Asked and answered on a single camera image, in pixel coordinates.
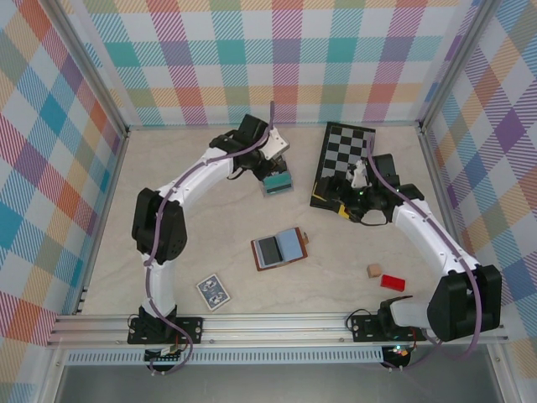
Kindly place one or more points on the black credit card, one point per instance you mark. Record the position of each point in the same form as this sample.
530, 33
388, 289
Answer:
269, 252

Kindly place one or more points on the red block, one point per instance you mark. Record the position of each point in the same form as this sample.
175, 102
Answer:
392, 283

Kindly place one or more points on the small wooden cube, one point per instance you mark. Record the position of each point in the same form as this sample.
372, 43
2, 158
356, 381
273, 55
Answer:
374, 270

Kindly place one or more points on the brown leather card holder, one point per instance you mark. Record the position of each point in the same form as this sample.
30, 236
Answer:
281, 249

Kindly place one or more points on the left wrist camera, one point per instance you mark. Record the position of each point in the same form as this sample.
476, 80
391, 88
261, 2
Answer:
274, 142

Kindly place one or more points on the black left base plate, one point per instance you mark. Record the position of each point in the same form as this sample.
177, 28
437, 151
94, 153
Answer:
191, 329

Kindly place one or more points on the aluminium front rail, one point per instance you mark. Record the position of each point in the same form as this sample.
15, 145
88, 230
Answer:
272, 329

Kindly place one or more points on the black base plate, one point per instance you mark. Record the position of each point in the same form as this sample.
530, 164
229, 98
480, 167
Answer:
365, 329
191, 329

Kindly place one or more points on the black grey chessboard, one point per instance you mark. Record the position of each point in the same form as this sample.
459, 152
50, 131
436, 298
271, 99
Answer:
340, 147

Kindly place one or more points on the right controller board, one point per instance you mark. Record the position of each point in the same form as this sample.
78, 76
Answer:
398, 352

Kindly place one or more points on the blue playing card deck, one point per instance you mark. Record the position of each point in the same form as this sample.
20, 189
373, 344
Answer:
213, 292

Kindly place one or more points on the teal card with dark stripe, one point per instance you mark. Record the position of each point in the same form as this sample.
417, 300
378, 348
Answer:
277, 184

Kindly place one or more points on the controller board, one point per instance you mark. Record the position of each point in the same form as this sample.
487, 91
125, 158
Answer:
168, 352
398, 352

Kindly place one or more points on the aluminium side rail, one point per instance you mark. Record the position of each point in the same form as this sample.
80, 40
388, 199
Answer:
110, 197
442, 189

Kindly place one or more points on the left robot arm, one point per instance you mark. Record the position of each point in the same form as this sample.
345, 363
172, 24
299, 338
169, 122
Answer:
159, 226

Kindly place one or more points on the left controller board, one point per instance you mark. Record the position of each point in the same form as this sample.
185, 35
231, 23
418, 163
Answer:
168, 352

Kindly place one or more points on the aluminium frame post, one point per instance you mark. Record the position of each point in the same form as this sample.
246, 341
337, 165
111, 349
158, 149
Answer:
94, 71
455, 63

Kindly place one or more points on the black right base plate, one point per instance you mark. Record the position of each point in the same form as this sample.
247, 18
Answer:
365, 329

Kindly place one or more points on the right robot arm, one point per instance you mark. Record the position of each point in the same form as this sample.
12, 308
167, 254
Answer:
461, 302

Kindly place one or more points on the aluminium back rail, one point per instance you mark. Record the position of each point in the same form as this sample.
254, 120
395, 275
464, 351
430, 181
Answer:
189, 126

